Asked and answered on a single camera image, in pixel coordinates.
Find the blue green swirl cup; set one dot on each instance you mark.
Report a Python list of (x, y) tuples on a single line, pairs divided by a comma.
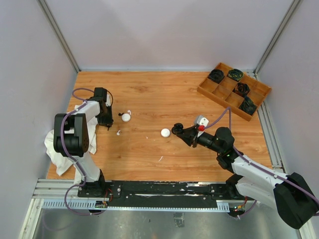
[(248, 106)]

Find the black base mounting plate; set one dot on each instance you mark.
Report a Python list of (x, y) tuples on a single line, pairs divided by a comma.
[(157, 192)]

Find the dark swirl cup far left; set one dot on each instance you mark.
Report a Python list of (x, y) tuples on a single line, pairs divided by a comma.
[(216, 75)]

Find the white charging case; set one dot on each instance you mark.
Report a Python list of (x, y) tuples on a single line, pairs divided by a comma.
[(165, 132), (126, 117)]

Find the black charging case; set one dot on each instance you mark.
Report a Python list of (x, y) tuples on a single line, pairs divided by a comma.
[(177, 129)]

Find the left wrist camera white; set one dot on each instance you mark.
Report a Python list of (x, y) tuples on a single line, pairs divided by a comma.
[(109, 100)]

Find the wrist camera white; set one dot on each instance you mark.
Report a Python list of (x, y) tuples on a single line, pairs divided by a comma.
[(109, 100), (201, 122)]

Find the slotted cable duct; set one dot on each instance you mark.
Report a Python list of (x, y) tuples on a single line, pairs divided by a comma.
[(204, 206)]

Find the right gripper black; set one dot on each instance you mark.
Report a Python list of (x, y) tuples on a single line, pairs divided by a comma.
[(188, 139)]

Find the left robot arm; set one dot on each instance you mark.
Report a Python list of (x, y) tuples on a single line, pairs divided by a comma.
[(96, 188)]

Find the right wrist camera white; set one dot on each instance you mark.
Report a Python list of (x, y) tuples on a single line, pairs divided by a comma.
[(201, 122)]

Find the white cloth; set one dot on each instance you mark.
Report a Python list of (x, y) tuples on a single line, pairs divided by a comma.
[(69, 142)]

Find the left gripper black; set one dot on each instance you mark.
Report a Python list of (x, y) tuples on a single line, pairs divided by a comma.
[(109, 120)]

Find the dark red swirl cup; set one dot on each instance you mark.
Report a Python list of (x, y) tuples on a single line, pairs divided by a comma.
[(241, 89)]

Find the wooden compartment tray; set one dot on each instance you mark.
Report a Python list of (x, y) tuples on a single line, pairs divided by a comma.
[(230, 87)]

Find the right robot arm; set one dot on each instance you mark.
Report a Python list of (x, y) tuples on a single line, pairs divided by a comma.
[(289, 195)]

